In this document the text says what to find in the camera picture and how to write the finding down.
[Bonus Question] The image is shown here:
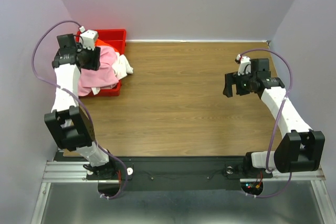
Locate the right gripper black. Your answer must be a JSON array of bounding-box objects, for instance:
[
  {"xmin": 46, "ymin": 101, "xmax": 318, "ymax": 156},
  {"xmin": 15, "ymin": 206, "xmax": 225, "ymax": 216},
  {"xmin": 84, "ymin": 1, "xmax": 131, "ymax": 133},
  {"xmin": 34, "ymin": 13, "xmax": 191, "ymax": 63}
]
[{"xmin": 222, "ymin": 69, "xmax": 256, "ymax": 98}]

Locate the pink t shirt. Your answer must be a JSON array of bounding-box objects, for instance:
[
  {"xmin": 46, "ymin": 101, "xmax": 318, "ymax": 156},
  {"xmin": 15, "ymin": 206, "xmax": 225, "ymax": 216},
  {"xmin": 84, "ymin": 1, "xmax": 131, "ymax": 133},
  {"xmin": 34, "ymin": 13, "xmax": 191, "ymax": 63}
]
[{"xmin": 78, "ymin": 44, "xmax": 119, "ymax": 97}]

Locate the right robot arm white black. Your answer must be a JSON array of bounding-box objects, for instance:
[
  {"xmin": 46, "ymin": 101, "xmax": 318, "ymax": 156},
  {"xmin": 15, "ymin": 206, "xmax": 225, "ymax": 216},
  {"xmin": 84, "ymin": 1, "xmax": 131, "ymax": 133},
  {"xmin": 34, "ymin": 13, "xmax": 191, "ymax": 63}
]
[{"xmin": 223, "ymin": 55, "xmax": 325, "ymax": 177}]

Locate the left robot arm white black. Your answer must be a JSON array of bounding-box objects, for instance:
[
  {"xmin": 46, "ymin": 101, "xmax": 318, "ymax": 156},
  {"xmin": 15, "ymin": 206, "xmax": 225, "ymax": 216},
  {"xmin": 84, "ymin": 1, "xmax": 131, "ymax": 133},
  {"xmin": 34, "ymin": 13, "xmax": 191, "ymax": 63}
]
[{"xmin": 44, "ymin": 30, "xmax": 117, "ymax": 180}]

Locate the white t shirt red print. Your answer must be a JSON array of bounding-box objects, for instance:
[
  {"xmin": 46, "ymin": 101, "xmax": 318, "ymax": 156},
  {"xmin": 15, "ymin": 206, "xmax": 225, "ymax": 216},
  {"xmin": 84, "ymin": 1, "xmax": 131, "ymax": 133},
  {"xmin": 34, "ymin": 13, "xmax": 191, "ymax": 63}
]
[{"xmin": 91, "ymin": 53, "xmax": 133, "ymax": 97}]

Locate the red plastic bin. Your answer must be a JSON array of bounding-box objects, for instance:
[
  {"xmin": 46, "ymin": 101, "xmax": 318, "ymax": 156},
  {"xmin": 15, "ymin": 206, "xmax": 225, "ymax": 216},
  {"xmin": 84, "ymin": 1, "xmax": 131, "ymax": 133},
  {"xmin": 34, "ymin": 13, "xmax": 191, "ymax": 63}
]
[{"xmin": 85, "ymin": 29, "xmax": 127, "ymax": 97}]

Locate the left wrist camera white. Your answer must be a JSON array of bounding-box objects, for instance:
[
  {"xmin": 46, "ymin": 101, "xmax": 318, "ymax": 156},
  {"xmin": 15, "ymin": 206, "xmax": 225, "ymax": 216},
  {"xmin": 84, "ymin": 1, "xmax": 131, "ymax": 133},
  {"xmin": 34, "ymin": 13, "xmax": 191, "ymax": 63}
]
[{"xmin": 79, "ymin": 26, "xmax": 99, "ymax": 51}]

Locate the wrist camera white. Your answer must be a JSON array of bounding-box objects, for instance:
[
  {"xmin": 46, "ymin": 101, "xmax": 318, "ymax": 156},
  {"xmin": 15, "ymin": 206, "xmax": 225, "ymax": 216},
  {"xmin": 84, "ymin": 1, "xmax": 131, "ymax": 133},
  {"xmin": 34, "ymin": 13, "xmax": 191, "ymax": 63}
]
[
  {"xmin": 79, "ymin": 26, "xmax": 99, "ymax": 51},
  {"xmin": 235, "ymin": 54, "xmax": 251, "ymax": 76}
]

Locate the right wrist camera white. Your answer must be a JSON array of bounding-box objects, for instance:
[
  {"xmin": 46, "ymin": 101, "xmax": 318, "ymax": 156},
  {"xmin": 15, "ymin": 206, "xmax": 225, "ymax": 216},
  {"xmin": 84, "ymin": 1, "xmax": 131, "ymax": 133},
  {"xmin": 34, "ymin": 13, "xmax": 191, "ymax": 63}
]
[{"xmin": 235, "ymin": 54, "xmax": 251, "ymax": 76}]

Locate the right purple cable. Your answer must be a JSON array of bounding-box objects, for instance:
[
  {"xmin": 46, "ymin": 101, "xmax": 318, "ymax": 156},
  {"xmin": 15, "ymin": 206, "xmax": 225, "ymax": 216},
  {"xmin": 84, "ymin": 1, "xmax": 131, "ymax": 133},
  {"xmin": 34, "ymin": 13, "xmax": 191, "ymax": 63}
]
[{"xmin": 237, "ymin": 48, "xmax": 293, "ymax": 199}]

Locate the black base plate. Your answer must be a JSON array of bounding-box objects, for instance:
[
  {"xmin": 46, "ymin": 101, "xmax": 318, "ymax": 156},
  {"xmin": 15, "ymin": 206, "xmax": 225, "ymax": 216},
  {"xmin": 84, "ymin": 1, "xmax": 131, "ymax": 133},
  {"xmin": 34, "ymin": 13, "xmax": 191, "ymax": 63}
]
[{"xmin": 86, "ymin": 156, "xmax": 274, "ymax": 192}]

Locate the aluminium rail frame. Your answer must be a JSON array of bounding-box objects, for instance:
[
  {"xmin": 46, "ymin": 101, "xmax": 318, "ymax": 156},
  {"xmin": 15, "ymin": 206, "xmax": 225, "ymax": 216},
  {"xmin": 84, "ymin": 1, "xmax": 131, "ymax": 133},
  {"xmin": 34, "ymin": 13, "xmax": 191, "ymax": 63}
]
[{"xmin": 32, "ymin": 162, "xmax": 335, "ymax": 223}]

